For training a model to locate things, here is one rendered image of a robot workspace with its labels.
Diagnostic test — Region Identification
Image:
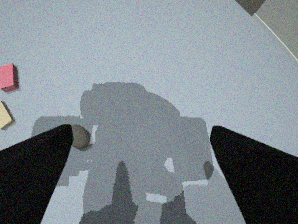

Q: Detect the pink cube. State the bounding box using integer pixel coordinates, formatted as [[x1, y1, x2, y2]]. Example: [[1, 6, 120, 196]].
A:
[[0, 63, 19, 92]]

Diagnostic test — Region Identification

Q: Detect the pale yellow block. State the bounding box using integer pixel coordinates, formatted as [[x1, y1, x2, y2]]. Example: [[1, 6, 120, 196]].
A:
[[0, 100, 15, 129]]

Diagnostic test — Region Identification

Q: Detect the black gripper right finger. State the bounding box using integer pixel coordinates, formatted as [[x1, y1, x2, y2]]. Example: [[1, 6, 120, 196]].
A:
[[210, 125, 298, 224]]

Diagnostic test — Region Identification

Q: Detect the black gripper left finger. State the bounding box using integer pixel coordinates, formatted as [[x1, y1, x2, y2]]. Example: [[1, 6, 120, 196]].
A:
[[0, 124, 73, 224]]

